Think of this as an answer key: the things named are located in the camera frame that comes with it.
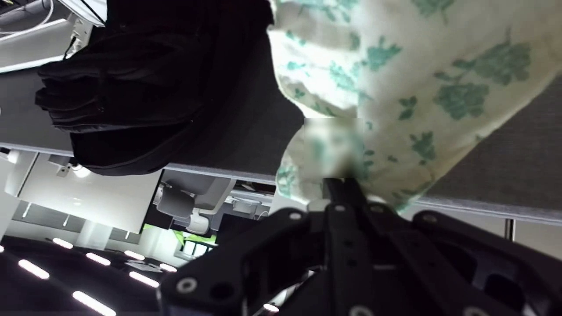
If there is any floral green white cloth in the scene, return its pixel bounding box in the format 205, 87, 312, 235
267, 0, 562, 214

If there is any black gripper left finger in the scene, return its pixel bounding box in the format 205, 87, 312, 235
158, 173, 354, 316

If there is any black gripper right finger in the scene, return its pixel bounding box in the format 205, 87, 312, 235
344, 173, 562, 316

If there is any white office equipment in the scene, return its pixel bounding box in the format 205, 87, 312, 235
152, 170, 277, 235

